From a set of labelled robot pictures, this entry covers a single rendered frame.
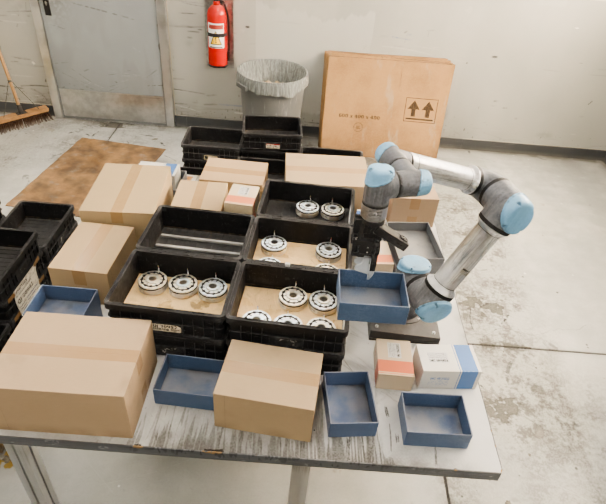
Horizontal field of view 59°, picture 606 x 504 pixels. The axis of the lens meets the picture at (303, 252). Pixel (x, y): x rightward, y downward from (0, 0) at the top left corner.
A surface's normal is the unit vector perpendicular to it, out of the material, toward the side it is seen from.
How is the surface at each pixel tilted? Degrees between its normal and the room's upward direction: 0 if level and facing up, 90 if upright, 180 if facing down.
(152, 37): 90
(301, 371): 0
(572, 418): 0
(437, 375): 90
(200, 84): 90
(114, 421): 90
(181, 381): 0
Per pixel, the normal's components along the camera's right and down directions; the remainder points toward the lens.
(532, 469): 0.07, -0.79
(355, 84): -0.03, 0.45
